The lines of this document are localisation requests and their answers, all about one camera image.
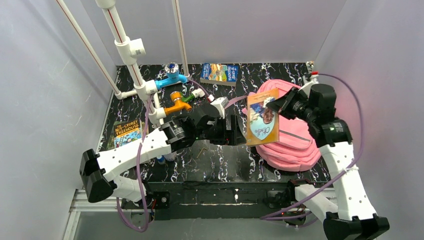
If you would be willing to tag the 104-Storey Treehouse book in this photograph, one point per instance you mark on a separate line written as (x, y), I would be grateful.
(125, 132)

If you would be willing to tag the black front mounting rail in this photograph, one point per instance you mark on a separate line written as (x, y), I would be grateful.
(216, 200)

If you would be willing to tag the blue Treehouse book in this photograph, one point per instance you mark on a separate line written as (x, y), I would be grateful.
(219, 74)

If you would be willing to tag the orange Othello book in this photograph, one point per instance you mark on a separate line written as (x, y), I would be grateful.
(262, 126)

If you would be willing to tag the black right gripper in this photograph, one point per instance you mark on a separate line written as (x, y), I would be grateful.
(288, 104)

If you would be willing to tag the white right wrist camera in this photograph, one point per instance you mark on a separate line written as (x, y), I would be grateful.
(309, 80)

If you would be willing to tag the clear plastic cup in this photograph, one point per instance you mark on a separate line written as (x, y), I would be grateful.
(171, 157)

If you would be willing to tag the blue plastic tap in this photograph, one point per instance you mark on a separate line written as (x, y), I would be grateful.
(172, 71)

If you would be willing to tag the pink student backpack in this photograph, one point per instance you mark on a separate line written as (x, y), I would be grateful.
(296, 150)

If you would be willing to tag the small blue capped bottle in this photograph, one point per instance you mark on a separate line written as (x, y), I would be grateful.
(161, 160)

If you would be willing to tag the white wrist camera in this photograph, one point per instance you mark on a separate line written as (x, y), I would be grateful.
(309, 80)
(219, 103)

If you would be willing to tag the orange plastic tap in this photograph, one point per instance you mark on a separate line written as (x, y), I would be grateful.
(178, 102)

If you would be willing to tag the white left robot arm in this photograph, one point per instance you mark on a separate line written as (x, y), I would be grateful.
(101, 172)

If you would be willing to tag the white PVC pipe frame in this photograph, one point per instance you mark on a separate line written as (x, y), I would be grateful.
(129, 51)

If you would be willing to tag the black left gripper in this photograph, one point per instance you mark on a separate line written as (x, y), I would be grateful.
(224, 131)

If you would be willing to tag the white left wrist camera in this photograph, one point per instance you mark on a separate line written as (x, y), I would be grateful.
(219, 103)

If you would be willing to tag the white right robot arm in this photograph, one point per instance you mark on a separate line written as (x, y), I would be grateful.
(352, 216)

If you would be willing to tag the bent brown allen key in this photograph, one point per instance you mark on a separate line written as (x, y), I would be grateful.
(201, 151)

